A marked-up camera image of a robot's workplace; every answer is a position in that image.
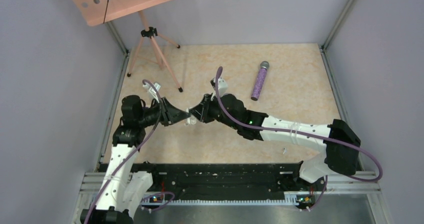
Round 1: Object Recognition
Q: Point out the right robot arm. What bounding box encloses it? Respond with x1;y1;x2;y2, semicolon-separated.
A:
189;94;361;190

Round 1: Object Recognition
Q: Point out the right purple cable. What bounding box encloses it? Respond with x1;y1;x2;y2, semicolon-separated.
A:
214;66;384;211

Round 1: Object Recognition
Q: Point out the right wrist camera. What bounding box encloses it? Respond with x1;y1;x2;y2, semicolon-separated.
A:
210;77;228;99

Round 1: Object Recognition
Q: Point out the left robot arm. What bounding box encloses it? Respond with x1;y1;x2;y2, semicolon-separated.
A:
80;95;191;224

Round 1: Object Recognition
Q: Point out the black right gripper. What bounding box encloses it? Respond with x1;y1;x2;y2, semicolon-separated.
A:
190;93;240;130

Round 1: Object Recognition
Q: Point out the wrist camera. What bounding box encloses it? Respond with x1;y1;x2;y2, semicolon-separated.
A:
210;77;228;99
143;82;162;101

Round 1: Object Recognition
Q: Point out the white oval charging case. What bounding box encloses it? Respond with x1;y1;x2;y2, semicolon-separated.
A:
184;115;197;127

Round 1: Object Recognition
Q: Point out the pink music stand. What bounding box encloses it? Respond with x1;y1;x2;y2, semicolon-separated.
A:
60;0;192;93

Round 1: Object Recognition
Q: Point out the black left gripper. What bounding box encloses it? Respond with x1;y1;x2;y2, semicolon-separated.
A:
138;96;191;128

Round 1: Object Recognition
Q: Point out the purple glitter microphone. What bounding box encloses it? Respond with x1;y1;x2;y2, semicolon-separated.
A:
250;61;270;101

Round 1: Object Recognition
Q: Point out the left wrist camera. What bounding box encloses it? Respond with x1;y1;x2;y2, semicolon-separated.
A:
143;82;162;101

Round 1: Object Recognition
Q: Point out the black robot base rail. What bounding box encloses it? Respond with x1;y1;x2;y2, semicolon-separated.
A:
130;162;325;201

